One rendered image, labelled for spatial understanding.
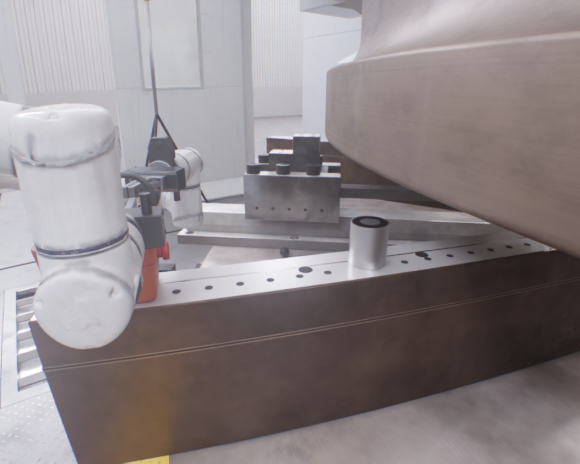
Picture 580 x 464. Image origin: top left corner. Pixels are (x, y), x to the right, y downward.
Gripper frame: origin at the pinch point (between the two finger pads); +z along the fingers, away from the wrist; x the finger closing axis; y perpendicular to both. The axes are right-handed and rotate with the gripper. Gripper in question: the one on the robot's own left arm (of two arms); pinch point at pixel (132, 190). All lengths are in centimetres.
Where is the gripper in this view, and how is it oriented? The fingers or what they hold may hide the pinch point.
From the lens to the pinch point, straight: 83.0
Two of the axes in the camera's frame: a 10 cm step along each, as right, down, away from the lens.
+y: 0.0, 9.3, 3.6
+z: -1.1, 3.5, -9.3
